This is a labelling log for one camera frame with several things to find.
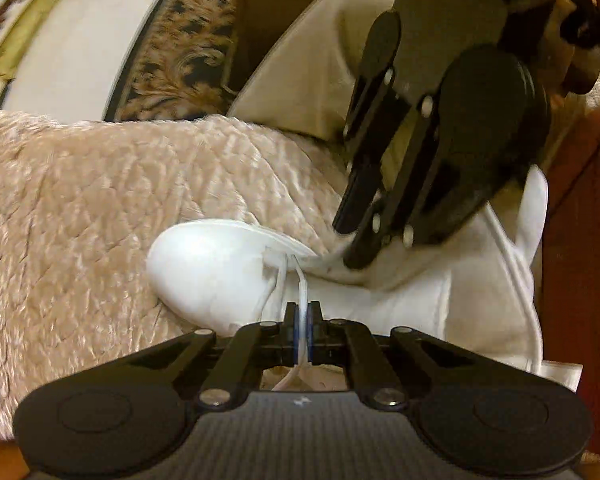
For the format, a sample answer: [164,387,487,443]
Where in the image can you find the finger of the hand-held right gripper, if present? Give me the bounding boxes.
[332,10,402,236]
[344,95,443,269]

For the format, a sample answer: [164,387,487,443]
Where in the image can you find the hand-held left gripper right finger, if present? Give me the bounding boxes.
[307,301,491,408]

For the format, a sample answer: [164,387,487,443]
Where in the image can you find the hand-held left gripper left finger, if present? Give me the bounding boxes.
[105,304,299,408]

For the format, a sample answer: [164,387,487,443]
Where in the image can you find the white high-top shoe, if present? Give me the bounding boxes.
[146,164,581,393]

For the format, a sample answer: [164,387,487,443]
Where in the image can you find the person's right hand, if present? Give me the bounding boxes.
[535,0,600,97]

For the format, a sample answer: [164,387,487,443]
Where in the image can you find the person's beige pants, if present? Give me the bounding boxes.
[227,0,511,141]

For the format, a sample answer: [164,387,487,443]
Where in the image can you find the brown leather sofa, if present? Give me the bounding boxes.
[540,35,600,461]

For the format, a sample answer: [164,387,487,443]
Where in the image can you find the black and gold patterned rug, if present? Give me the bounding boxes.
[102,0,241,123]

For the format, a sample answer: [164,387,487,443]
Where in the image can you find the beige quilted sofa cover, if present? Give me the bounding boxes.
[0,110,361,441]

